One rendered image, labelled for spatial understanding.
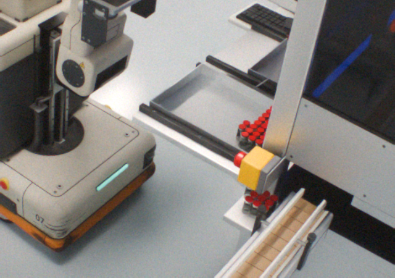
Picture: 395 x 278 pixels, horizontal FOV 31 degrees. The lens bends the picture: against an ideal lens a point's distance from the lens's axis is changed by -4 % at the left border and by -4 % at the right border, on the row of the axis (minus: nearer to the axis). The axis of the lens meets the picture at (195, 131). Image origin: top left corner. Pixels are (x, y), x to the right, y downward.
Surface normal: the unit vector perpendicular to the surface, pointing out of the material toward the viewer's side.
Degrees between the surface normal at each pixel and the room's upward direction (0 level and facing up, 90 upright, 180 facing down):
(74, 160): 0
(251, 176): 90
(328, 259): 90
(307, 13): 90
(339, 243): 90
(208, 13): 0
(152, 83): 0
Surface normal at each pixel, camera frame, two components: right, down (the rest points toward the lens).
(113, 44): 0.25, -0.69
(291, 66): -0.56, 0.47
